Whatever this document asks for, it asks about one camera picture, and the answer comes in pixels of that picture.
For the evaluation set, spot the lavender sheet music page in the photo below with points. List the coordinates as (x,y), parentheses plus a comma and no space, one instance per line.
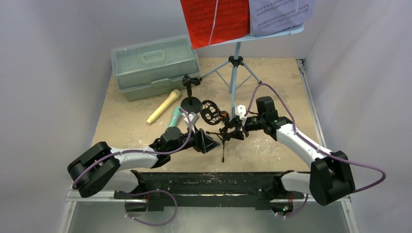
(271,16)

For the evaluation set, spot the red sheet music page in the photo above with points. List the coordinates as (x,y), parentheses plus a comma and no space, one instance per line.
(211,22)

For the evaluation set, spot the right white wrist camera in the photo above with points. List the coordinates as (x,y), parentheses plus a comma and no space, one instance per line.
(239,111)

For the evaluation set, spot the light blue music stand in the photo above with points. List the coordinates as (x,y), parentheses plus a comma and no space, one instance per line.
(236,60)

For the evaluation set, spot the grey-green plastic toolbox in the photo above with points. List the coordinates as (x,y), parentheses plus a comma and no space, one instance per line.
(154,68)

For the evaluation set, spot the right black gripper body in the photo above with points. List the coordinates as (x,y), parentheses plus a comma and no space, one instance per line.
(241,127)

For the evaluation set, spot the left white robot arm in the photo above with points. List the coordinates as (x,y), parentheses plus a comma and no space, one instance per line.
(96,167)

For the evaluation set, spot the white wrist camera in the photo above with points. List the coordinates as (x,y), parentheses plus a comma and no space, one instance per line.
(191,120)
(239,111)

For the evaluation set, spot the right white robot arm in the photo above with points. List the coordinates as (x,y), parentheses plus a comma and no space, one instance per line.
(309,151)

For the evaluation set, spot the black round-base microphone stand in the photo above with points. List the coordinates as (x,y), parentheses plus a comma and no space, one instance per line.
(190,103)

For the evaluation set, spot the mint green microphone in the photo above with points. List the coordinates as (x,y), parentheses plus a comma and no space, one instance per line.
(176,115)

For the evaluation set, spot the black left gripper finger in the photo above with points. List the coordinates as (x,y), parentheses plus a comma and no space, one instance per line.
(208,144)
(202,137)

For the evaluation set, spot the orange black hex key set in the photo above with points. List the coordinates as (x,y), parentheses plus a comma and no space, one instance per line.
(224,115)

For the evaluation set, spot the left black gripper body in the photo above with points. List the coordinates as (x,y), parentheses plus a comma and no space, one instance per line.
(195,142)

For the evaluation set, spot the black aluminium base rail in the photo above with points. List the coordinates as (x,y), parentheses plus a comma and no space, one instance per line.
(153,191)

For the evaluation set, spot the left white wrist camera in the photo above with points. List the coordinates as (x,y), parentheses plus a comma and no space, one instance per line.
(191,120)

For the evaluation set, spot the cream yellow microphone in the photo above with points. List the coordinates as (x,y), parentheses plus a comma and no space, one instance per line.
(173,96)

